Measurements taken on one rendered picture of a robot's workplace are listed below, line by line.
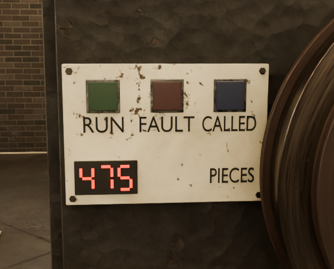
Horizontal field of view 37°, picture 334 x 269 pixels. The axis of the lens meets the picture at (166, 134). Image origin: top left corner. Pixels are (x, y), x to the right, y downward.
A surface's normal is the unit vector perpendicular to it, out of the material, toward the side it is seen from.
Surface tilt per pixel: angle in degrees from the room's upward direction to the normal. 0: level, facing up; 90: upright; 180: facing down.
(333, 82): 90
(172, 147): 90
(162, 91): 90
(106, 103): 90
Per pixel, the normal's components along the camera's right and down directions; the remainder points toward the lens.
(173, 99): 0.07, 0.15
